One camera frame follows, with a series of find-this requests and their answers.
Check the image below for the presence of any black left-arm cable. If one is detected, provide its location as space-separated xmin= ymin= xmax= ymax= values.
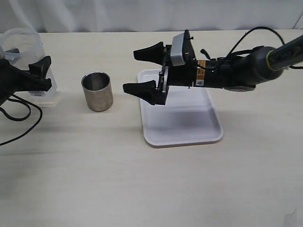
xmin=0 ymin=96 xmax=43 ymax=146

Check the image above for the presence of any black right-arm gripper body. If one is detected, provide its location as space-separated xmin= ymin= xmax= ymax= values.
xmin=151 ymin=44 xmax=196 ymax=105

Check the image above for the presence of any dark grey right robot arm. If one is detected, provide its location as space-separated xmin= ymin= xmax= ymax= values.
xmin=123 ymin=31 xmax=303 ymax=105

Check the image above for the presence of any white rectangular plastic tray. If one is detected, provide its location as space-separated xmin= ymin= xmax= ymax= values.
xmin=137 ymin=68 xmax=224 ymax=149

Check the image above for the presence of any stainless steel cup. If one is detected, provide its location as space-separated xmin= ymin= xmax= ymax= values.
xmin=81 ymin=71 xmax=113 ymax=112

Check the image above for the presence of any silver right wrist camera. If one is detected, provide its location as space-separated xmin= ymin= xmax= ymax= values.
xmin=170 ymin=29 xmax=196 ymax=67

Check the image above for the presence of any clear plastic water pitcher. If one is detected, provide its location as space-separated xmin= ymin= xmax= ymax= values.
xmin=0 ymin=28 xmax=59 ymax=107

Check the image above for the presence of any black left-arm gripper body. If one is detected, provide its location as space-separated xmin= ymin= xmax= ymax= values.
xmin=0 ymin=59 xmax=19 ymax=105

